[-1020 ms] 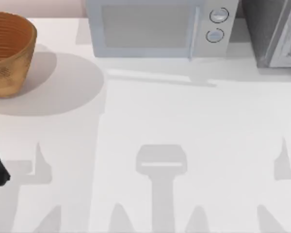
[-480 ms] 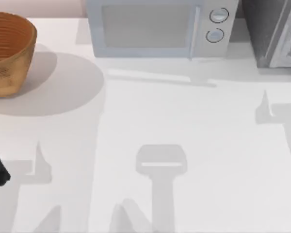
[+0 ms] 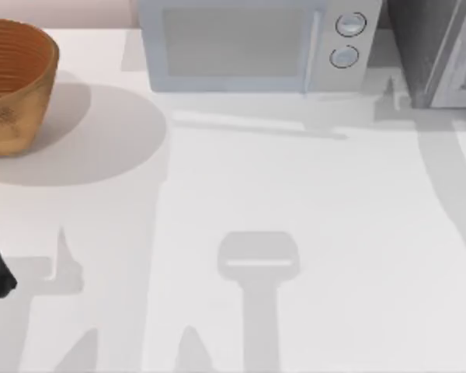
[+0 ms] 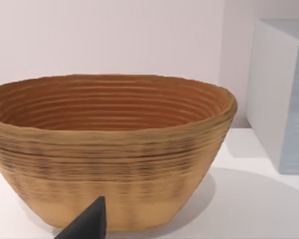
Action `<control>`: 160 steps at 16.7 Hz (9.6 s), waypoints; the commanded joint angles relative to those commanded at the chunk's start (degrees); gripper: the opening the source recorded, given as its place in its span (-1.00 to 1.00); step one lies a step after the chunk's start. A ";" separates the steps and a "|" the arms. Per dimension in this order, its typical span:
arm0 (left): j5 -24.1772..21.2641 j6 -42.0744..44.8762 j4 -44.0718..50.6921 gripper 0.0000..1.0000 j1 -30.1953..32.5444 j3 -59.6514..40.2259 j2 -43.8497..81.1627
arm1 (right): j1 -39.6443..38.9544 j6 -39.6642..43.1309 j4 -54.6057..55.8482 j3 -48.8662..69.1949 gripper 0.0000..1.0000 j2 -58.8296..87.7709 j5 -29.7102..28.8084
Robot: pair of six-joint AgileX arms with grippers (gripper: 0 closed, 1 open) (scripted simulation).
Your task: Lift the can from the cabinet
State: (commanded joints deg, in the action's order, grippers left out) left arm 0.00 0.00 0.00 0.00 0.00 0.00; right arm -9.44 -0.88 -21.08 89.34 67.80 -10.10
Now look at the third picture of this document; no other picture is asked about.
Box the pale microwave oven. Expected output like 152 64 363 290
134 0 384 96

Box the round microwave knob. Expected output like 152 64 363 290
335 12 368 38
329 44 360 70

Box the microwave door handle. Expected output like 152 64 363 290
302 10 322 96

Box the brown woven basket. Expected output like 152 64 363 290
0 19 60 158

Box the microwave oven door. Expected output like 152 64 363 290
135 0 327 94

